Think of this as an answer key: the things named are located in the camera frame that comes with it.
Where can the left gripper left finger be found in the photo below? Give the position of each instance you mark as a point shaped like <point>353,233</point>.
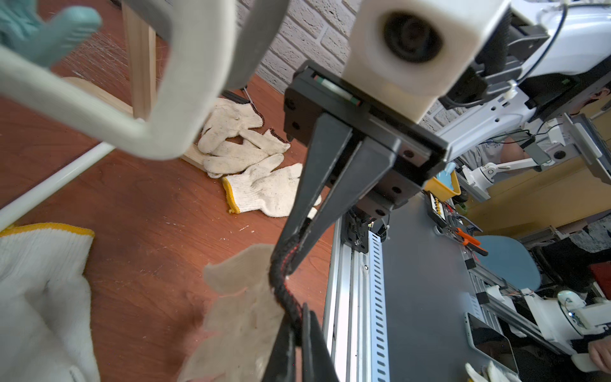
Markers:
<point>281,366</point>

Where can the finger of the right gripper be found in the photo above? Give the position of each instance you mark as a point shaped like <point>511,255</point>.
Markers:
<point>368,163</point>
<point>329,140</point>

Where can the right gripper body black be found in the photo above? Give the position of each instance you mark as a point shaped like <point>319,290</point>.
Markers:
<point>420,154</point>

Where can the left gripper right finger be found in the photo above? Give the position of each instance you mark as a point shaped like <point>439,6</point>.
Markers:
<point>317,365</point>

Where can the cream glove dark cuff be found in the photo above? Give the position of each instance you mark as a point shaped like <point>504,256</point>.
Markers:
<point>243,323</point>

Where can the white glove yellow cuff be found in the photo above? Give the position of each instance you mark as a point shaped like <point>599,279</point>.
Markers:
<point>46,304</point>

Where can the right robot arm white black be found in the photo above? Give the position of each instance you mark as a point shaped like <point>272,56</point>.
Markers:
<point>541,57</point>

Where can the grey clip hanger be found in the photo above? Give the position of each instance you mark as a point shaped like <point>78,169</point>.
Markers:
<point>259,30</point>

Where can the cream glove front right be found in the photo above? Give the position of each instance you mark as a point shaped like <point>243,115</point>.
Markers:
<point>271,191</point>

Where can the cream glove behind right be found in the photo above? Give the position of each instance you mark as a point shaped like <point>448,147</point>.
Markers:
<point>227,120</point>

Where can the cream glove under pile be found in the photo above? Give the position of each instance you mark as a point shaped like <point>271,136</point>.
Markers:
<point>232,158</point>

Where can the aluminium rail base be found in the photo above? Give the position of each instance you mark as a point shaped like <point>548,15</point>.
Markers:
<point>355,320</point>

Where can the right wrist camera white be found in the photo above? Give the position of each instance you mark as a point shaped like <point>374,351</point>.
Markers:
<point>407,54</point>

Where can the wooden drying rack frame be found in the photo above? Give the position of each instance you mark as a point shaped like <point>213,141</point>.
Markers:
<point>185,97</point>

